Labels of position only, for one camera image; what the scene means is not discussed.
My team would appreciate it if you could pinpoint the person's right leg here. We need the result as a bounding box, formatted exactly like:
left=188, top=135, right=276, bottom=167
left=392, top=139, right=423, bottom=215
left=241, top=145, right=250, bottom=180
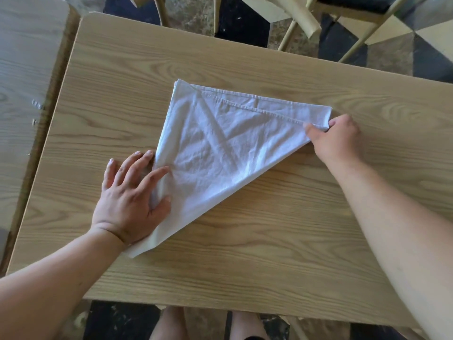
left=229, top=311, right=270, bottom=340

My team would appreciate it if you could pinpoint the person's right forearm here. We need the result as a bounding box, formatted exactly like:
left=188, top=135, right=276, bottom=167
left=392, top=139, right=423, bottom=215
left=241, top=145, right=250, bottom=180
left=327, top=156, right=453, bottom=340

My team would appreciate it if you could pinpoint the person's leg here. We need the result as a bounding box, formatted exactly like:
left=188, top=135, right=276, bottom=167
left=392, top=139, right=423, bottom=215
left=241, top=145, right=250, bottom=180
left=149, top=306, right=189, bottom=340
left=229, top=311, right=270, bottom=340

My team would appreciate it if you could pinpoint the person's left hand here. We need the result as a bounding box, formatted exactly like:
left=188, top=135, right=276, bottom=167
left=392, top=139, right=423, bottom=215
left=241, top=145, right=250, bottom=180
left=91, top=149, right=173, bottom=246

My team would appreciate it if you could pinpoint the cream chair with black seat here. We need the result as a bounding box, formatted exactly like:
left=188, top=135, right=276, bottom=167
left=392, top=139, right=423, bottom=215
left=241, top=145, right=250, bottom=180
left=237, top=0, right=453, bottom=64

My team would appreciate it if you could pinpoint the person's right hand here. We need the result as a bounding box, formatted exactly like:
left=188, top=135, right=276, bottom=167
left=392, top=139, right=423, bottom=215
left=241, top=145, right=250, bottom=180
left=304, top=114, right=364, bottom=167

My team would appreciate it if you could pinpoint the white cloth napkin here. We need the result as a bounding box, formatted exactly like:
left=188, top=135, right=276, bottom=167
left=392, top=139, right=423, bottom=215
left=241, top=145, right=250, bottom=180
left=122, top=79, right=333, bottom=259

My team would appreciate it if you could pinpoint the person's left forearm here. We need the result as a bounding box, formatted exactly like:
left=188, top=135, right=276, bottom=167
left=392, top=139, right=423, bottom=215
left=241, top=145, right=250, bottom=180
left=0, top=226, right=127, bottom=340

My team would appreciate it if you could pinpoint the person's left leg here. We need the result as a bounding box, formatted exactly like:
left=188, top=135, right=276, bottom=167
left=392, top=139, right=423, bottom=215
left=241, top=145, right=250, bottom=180
left=149, top=306, right=189, bottom=340

